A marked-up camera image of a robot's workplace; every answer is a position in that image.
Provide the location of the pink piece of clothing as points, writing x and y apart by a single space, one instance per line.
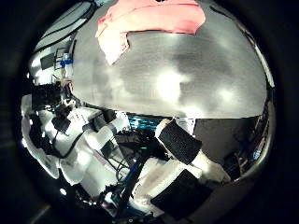
149 15

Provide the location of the teal blue crate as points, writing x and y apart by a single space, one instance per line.
145 123

